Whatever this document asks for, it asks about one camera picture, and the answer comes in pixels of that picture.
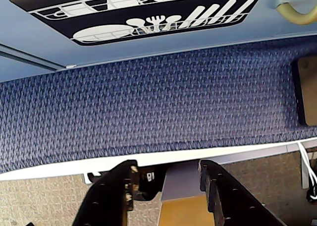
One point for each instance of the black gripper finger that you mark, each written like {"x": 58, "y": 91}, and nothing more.
{"x": 106, "y": 201}
{"x": 235, "y": 206}

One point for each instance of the blue wooden toy kitchen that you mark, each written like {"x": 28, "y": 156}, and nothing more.
{"x": 148, "y": 50}

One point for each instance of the black dish rack print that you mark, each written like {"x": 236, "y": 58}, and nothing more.
{"x": 104, "y": 22}

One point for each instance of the blue dishwasher door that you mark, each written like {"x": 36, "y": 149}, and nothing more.
{"x": 37, "y": 32}

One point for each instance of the gray tan desk leg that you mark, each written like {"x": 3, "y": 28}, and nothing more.
{"x": 183, "y": 186}

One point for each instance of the tan panel black edge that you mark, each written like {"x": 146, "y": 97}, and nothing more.
{"x": 309, "y": 92}

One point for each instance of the blue freezer door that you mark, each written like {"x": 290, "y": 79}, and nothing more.
{"x": 19, "y": 70}

